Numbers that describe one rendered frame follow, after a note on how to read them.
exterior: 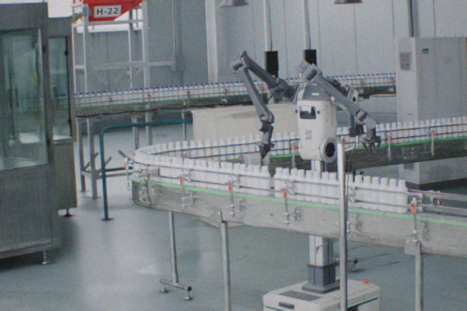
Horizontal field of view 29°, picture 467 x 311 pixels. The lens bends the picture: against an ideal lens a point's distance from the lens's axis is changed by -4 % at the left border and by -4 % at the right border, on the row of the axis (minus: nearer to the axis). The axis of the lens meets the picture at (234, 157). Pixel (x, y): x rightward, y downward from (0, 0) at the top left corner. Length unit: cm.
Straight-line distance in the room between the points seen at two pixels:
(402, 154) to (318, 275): 210
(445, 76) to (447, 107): 38
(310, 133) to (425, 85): 553
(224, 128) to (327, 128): 374
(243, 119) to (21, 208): 269
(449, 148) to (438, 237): 363
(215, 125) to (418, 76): 291
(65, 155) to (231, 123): 211
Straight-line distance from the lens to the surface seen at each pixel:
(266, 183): 538
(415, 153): 792
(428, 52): 1133
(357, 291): 607
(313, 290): 606
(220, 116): 951
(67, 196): 1065
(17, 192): 814
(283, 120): 980
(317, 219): 507
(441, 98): 1146
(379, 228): 479
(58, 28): 1051
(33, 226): 826
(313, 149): 589
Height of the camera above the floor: 188
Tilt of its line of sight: 7 degrees down
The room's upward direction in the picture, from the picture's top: 3 degrees counter-clockwise
